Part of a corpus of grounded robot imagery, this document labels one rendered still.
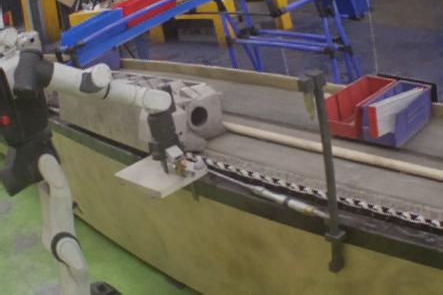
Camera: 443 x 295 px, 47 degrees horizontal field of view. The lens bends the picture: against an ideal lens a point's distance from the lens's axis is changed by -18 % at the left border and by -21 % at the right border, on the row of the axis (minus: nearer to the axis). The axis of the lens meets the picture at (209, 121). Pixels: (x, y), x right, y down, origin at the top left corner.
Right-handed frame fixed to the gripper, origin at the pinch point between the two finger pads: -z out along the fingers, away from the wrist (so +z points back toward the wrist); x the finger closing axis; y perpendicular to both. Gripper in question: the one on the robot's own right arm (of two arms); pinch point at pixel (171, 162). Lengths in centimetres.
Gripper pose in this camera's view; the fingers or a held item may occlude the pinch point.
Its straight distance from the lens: 219.1
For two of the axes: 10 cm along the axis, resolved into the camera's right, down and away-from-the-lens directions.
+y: -5.8, -1.4, 8.0
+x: 7.8, -3.6, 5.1
